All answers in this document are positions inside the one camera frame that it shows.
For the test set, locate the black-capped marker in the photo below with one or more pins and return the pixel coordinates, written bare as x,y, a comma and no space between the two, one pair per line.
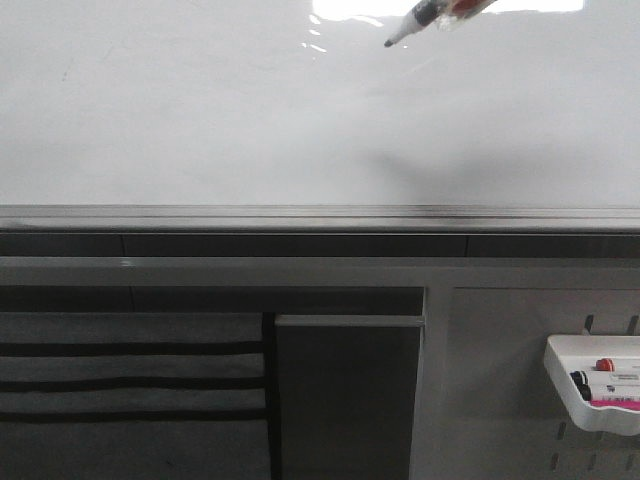
605,378
609,392

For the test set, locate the white plastic wall tray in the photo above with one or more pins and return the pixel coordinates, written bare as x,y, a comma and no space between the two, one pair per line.
567,353

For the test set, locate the pink eraser in tray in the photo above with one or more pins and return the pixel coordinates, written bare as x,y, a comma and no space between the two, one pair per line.
628,405

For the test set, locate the red-capped marker in tray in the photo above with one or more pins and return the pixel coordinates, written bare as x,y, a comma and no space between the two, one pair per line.
618,364

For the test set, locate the grey whiteboard marker ledge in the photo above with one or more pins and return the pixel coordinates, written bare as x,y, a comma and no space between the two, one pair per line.
439,219

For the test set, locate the black-capped marker lower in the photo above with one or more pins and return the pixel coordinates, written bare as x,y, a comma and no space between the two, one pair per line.
609,392

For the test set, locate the grey fabric pocket organizer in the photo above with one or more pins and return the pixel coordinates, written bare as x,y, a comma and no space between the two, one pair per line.
138,396

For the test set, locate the dark grey flat panel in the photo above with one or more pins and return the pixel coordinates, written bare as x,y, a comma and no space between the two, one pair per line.
348,387

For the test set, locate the white pegboard panel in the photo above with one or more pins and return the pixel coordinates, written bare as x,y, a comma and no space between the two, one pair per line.
503,416

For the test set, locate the white black-tipped whiteboard marker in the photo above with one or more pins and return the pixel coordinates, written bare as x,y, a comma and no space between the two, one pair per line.
442,13

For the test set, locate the white whiteboard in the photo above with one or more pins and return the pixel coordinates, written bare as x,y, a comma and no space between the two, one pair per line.
299,102

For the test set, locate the black-capped marker upper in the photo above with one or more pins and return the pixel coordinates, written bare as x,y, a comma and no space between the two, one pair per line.
605,378

